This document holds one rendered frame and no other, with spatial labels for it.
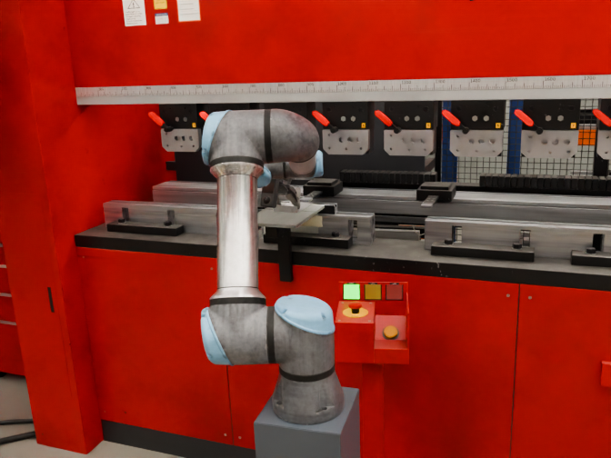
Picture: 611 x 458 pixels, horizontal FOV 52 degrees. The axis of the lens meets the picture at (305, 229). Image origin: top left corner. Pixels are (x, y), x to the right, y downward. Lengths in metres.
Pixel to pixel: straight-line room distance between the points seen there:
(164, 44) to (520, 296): 1.40
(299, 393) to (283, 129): 0.54
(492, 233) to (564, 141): 0.34
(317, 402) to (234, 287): 0.28
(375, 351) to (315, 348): 0.53
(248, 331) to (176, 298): 1.08
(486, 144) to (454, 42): 0.31
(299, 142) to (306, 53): 0.72
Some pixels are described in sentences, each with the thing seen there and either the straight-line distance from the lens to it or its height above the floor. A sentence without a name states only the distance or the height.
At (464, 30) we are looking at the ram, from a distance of 1.92.
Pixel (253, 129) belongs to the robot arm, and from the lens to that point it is 1.33.
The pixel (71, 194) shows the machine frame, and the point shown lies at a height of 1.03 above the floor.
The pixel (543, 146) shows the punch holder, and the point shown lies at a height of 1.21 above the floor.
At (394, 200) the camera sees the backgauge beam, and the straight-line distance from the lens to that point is 2.28.
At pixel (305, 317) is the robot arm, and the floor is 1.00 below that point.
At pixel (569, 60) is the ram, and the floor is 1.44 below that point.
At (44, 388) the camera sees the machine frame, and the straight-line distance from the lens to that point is 2.73.
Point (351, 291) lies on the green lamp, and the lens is 1.85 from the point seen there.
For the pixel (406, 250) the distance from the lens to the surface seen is 2.02.
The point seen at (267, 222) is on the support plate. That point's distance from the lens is 1.91.
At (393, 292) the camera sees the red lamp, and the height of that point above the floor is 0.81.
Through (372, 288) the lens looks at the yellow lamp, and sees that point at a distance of 1.85.
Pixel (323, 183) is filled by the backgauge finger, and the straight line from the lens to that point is 2.29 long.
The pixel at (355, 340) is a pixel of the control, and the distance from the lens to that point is 1.75.
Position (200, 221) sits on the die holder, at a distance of 2.30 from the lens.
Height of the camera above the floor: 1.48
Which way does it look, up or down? 15 degrees down
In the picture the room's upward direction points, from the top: 2 degrees counter-clockwise
